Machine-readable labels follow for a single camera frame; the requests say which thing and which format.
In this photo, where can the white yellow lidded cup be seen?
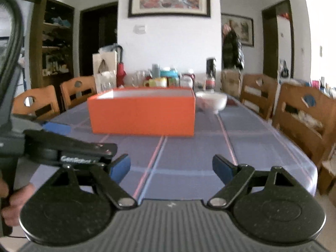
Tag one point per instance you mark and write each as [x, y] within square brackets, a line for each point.
[160, 82]

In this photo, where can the small framed picture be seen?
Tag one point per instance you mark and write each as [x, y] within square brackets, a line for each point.
[243, 27]

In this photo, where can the near wooden chair right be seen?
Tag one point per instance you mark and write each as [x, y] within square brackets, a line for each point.
[307, 117]

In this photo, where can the left hand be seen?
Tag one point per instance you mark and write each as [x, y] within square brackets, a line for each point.
[11, 213]

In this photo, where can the blue plaid tablecloth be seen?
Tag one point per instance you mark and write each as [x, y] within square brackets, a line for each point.
[175, 168]

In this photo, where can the brown cardboard box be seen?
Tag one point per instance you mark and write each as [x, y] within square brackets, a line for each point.
[231, 82]

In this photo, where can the wooden shelf cabinet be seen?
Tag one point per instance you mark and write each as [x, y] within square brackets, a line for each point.
[48, 43]

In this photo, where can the red folded umbrella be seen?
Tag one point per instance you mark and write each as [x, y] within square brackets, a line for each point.
[120, 67]

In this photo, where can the white ceramic bowl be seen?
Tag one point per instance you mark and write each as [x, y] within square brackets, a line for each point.
[211, 101]

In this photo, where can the white paper bag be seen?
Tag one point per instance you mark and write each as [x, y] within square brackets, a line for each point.
[105, 70]

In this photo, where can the wooden chair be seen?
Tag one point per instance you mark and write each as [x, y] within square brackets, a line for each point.
[259, 90]
[77, 90]
[307, 117]
[40, 102]

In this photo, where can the far wooden chair right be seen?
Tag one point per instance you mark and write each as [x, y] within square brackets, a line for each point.
[259, 90]

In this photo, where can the purple vitamin bottle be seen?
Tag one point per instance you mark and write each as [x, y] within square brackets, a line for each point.
[187, 80]

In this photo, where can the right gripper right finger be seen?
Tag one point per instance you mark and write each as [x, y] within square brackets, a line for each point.
[270, 206]

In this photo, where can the orange cardboard box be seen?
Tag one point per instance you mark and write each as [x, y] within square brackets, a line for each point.
[143, 111]

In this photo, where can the dark supplement bottle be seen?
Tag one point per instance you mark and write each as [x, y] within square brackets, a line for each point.
[210, 84]

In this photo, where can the black thermos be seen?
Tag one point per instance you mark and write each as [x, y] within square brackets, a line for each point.
[211, 67]

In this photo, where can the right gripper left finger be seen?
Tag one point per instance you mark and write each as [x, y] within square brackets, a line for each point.
[76, 203]

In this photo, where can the teal plastic container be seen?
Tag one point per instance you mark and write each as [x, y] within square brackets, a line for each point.
[168, 74]

